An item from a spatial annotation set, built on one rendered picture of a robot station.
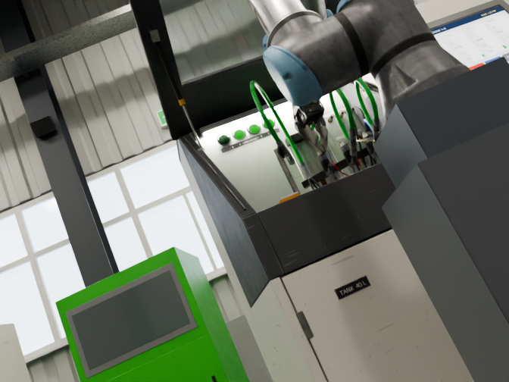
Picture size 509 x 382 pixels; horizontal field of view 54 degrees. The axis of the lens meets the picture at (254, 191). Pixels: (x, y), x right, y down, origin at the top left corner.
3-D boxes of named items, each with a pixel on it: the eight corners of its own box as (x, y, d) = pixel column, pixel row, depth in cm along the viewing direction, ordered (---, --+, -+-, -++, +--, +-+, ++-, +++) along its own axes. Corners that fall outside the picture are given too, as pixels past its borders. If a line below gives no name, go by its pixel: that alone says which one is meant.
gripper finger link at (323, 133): (328, 144, 146) (314, 117, 148) (323, 152, 152) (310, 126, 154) (337, 140, 147) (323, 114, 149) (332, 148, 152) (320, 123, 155)
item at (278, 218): (285, 273, 116) (257, 211, 120) (282, 277, 120) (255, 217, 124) (504, 177, 128) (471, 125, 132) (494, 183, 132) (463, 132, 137)
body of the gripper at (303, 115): (304, 119, 146) (286, 85, 149) (298, 132, 154) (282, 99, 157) (327, 111, 148) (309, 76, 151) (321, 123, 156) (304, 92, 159)
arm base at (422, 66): (491, 64, 76) (457, 12, 78) (401, 102, 75) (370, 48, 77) (457, 108, 90) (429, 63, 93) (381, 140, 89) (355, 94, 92)
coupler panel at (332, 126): (357, 177, 180) (319, 105, 188) (354, 181, 183) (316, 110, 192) (388, 165, 183) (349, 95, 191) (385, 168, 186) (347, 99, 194)
